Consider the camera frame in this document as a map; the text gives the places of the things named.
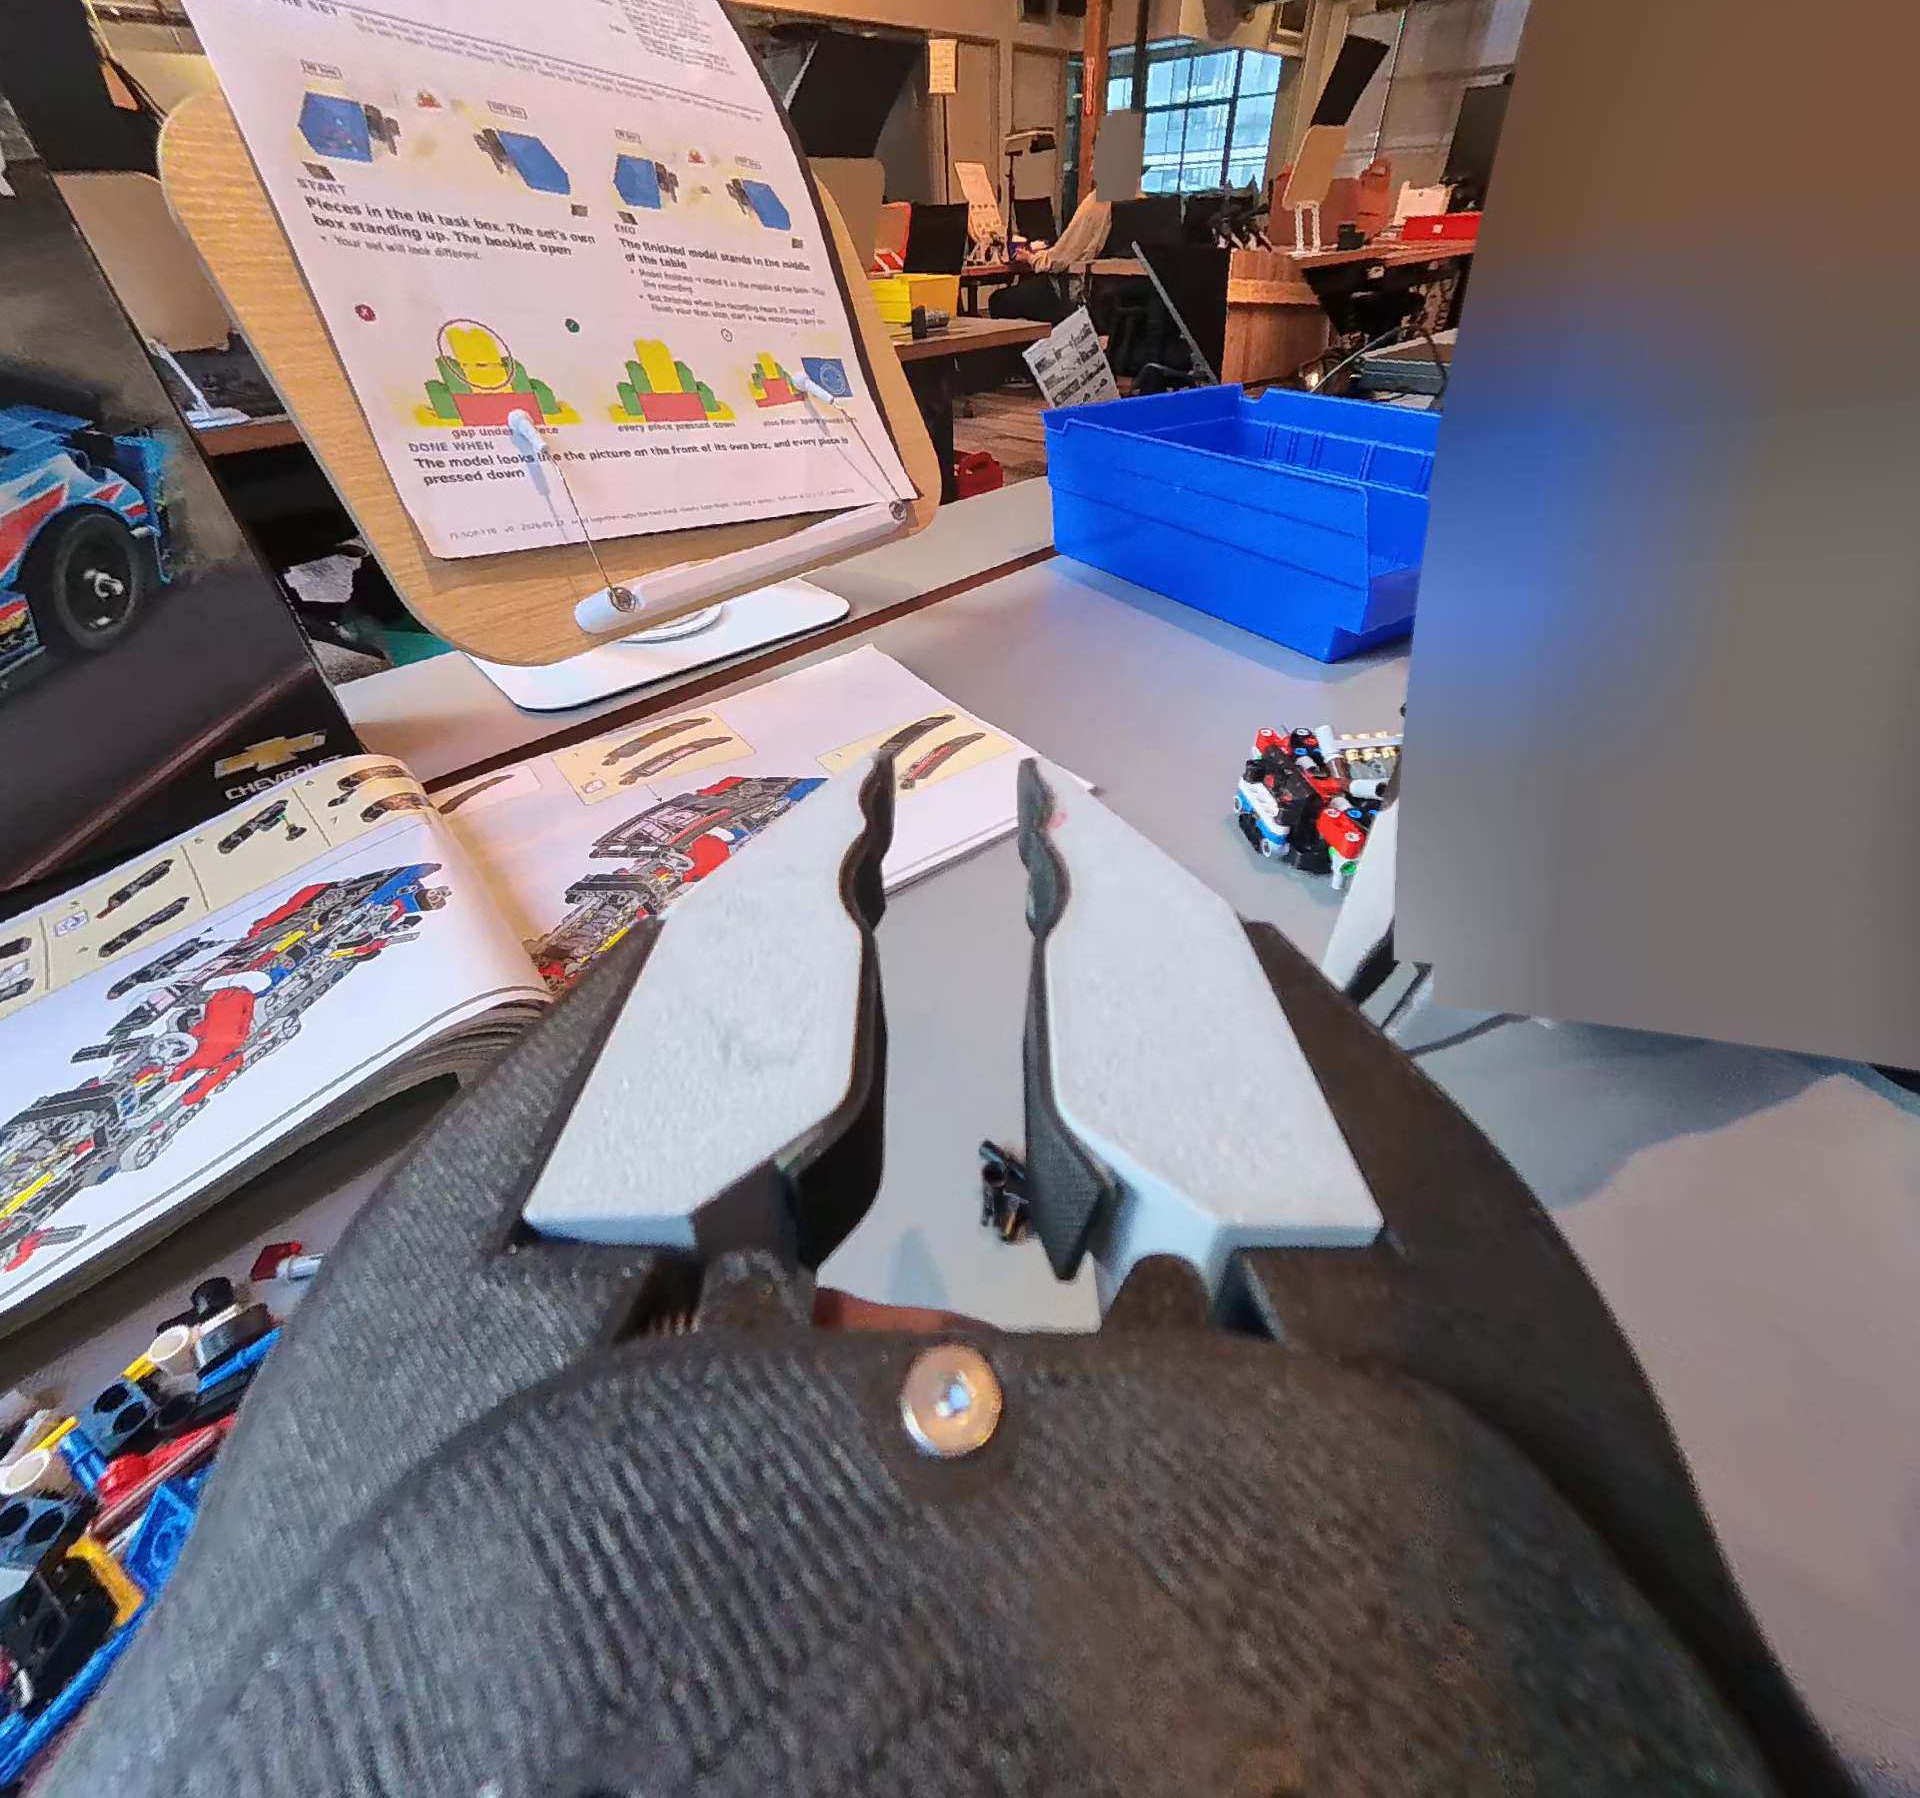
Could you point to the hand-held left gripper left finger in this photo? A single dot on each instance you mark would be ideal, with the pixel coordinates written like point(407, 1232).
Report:
point(719, 1063)

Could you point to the wooden document stand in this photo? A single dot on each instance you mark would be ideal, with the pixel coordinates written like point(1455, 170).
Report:
point(300, 508)

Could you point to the wooden cabinet desk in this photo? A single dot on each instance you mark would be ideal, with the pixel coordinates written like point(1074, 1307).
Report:
point(1274, 313)

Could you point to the pile of toy brick pieces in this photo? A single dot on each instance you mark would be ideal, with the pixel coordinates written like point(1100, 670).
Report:
point(90, 1468)

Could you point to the partly built toy car model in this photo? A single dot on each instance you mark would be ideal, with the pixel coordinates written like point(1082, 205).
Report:
point(1297, 802)

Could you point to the printed paper sheet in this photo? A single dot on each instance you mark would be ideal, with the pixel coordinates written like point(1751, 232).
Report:
point(1068, 359)

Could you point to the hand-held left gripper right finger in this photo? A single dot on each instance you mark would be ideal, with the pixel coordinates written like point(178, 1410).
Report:
point(1184, 1063)

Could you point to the white instruction sheet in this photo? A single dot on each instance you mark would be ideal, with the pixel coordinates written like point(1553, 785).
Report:
point(524, 177)

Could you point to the small black Lego pin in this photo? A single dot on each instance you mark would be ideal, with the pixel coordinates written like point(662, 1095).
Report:
point(1002, 1191)

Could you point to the dark toy car set box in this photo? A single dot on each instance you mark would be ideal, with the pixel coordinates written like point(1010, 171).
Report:
point(150, 628)

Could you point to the small red box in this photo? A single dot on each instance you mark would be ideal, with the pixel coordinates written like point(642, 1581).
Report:
point(977, 474)

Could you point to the blue plastic bin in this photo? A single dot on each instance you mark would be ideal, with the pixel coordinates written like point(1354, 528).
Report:
point(1199, 540)

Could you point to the yellow box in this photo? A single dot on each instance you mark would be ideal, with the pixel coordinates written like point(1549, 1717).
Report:
point(913, 295)

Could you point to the grey desk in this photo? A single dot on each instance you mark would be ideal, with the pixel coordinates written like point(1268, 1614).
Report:
point(1155, 717)

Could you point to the open building instruction booklet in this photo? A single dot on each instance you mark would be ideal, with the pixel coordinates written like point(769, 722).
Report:
point(300, 989)

